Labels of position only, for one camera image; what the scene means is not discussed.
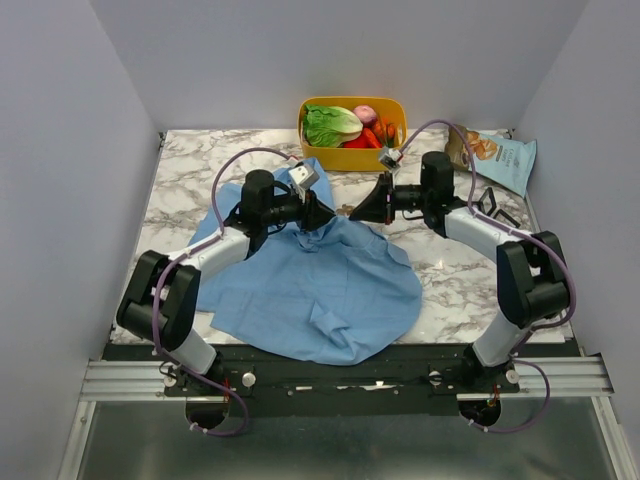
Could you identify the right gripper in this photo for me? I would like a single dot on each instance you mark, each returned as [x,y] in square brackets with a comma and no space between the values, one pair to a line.
[390,198]

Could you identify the yellow plastic basket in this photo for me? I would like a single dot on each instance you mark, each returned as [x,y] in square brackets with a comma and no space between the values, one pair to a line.
[354,160]

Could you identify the red pepper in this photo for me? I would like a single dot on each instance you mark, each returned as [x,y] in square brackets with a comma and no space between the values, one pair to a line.
[366,140]

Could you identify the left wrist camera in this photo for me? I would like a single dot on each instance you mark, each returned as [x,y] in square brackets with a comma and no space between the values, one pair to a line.
[303,177]

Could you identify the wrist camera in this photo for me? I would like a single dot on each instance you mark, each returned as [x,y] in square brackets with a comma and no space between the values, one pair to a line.
[390,158]
[303,177]

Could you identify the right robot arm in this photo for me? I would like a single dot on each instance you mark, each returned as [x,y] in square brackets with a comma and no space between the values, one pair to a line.
[533,282]

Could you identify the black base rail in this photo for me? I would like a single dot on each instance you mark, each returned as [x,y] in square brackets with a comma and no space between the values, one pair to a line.
[401,380]

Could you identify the black display box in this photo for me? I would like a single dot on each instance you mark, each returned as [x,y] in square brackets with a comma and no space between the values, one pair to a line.
[504,217]
[487,203]

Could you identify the orange carrots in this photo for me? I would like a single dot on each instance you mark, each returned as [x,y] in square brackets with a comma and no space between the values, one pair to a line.
[385,131]

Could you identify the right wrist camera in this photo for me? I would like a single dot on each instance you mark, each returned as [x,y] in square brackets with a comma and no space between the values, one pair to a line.
[390,158]

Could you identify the blue shirt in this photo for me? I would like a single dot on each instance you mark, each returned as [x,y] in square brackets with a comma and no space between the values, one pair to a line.
[334,296]

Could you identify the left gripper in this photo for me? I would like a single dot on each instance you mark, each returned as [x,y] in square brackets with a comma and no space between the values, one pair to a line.
[313,213]

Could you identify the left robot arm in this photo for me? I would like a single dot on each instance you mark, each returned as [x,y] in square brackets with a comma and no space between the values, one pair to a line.
[159,302]

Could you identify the red onion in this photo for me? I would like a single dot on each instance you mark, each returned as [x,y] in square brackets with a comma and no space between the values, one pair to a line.
[366,114]

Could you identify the blue chip bag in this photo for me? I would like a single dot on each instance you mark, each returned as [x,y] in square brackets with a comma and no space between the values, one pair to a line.
[502,160]

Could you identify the green lettuce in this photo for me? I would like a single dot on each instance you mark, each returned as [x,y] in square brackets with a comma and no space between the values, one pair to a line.
[329,126]

